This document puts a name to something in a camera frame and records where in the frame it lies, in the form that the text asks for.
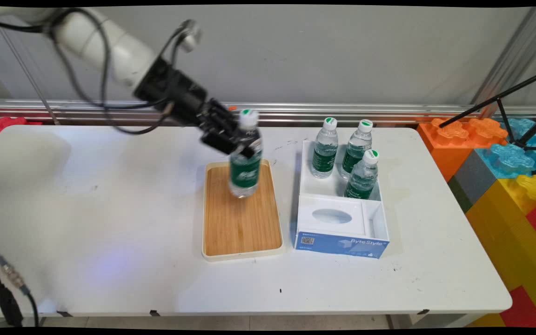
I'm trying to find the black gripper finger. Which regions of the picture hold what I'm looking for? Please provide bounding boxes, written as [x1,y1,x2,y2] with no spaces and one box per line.
[200,125,256,159]
[210,99,244,139]

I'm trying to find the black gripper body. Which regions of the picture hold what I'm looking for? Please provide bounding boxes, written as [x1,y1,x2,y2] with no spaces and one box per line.
[155,65,214,128]

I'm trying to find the water bottle green label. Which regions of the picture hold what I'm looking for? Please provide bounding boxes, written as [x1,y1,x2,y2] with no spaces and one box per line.
[340,119,374,181]
[310,117,339,179]
[228,109,264,199]
[344,149,380,201]

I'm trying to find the cream tray with wooden base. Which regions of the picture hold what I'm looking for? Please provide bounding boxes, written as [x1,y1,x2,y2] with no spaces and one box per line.
[201,160,286,262]

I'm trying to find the white organizer box blue print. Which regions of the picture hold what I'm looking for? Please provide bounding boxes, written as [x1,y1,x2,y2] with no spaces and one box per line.
[294,140,390,260]

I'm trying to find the orange foam building block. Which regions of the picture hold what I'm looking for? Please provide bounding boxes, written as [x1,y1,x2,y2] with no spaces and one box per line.
[417,118,509,182]

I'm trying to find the green foam building block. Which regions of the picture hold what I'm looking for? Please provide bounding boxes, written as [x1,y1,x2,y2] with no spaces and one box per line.
[448,176,474,214]

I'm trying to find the gray foam building block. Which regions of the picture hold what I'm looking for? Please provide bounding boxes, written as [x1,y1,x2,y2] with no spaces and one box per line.
[454,149,497,205]

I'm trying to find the black tripod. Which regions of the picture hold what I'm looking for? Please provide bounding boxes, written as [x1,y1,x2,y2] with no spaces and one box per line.
[439,67,536,152]

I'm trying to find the blue foam building block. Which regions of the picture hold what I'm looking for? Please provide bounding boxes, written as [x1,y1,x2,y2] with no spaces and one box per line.
[475,118,536,180]

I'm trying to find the silver round cable connector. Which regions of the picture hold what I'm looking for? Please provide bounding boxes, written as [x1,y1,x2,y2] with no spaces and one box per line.
[177,20,202,53]

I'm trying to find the aluminium wall rail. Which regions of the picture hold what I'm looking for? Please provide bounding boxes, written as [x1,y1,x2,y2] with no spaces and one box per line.
[0,99,536,127]

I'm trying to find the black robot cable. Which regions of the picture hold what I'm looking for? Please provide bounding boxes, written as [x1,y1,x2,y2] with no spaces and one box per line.
[0,7,189,135]

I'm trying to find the cable with metal connector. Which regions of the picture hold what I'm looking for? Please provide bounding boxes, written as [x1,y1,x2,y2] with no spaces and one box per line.
[0,254,40,327]

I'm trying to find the thick black cable with plug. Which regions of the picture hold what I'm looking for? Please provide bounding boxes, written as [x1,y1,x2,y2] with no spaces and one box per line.
[0,237,24,327]

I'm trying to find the aluminium frame post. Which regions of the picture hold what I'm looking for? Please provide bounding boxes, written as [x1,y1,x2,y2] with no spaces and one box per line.
[470,7,536,117]

